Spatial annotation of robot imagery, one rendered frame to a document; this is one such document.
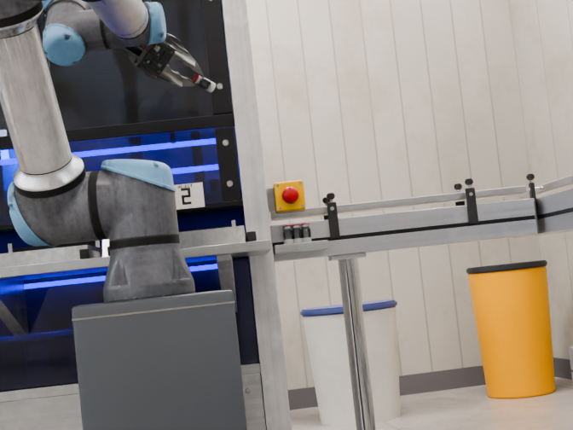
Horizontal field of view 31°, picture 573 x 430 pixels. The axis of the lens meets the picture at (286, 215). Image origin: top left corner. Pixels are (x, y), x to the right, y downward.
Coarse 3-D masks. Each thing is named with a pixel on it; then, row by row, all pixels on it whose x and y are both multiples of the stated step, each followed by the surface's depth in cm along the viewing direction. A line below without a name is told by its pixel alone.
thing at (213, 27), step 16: (208, 0) 255; (208, 16) 255; (208, 32) 254; (208, 48) 254; (224, 48) 254; (208, 64) 254; (224, 64) 254; (224, 80) 254; (224, 96) 254; (224, 112) 253; (224, 128) 253; (224, 144) 252; (224, 160) 252; (224, 176) 252; (224, 192) 252
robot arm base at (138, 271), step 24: (120, 240) 168; (144, 240) 167; (168, 240) 169; (120, 264) 168; (144, 264) 166; (168, 264) 168; (120, 288) 166; (144, 288) 165; (168, 288) 166; (192, 288) 170
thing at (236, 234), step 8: (184, 232) 213; (192, 232) 213; (200, 232) 213; (208, 232) 213; (216, 232) 213; (224, 232) 213; (232, 232) 213; (240, 232) 214; (184, 240) 213; (192, 240) 213; (200, 240) 213; (208, 240) 213; (216, 240) 213; (224, 240) 213; (232, 240) 213; (240, 240) 213
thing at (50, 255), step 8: (56, 248) 223; (64, 248) 223; (72, 248) 223; (80, 248) 223; (88, 248) 224; (96, 248) 238; (0, 256) 223; (8, 256) 223; (16, 256) 223; (24, 256) 223; (32, 256) 223; (40, 256) 223; (48, 256) 223; (56, 256) 223; (64, 256) 223; (72, 256) 223; (0, 264) 223; (8, 264) 223; (16, 264) 223; (24, 264) 223
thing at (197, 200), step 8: (184, 184) 251; (192, 184) 251; (200, 184) 251; (176, 192) 251; (184, 192) 251; (192, 192) 251; (200, 192) 251; (176, 200) 251; (184, 200) 251; (192, 200) 251; (200, 200) 251; (184, 208) 251
